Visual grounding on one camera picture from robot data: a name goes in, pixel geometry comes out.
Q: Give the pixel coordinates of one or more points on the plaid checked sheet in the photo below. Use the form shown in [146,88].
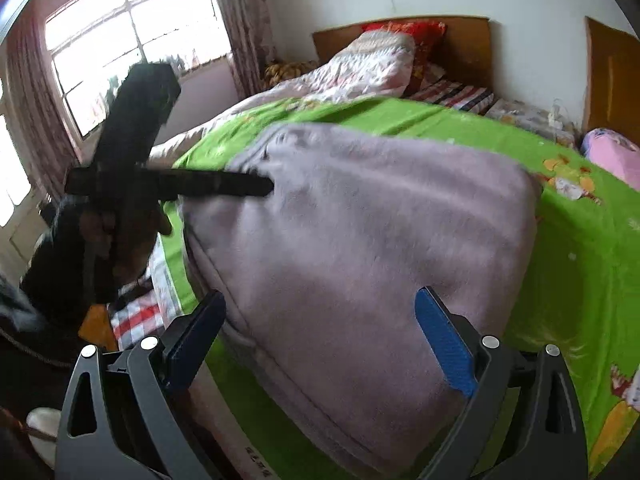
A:
[461,97]

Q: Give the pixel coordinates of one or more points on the red embroidered pillow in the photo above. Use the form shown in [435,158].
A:
[426,35]

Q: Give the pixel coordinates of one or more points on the floral curtain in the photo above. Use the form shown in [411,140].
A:
[248,27]

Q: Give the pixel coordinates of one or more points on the window with bars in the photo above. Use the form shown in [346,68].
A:
[93,44]

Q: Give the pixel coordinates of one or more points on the green cartoon bed sheet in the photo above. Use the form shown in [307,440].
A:
[581,290]

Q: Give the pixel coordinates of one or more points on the person's left hand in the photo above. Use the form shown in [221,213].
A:
[125,240]

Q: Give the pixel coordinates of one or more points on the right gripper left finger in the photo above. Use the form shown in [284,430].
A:
[122,417]

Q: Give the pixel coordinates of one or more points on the lilac fleece pants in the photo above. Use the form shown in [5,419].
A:
[320,277]

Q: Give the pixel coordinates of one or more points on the left wooden headboard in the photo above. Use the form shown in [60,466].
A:
[464,52]

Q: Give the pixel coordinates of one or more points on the brown patterned blanket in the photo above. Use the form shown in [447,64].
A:
[281,71]

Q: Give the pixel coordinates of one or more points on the pink bed sheet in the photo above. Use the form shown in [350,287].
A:
[614,153]

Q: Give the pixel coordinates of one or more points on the right wooden headboard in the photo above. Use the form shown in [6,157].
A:
[612,96]

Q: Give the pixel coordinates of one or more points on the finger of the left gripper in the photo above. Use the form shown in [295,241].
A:
[164,184]

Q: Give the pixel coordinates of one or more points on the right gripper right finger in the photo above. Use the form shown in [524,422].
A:
[521,418]

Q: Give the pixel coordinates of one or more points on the wooden headboard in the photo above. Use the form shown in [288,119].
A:
[612,96]
[464,52]

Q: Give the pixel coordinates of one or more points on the floral nightstand cover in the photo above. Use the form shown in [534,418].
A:
[534,120]

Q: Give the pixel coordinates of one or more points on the pink patterned quilt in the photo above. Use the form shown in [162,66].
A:
[376,63]

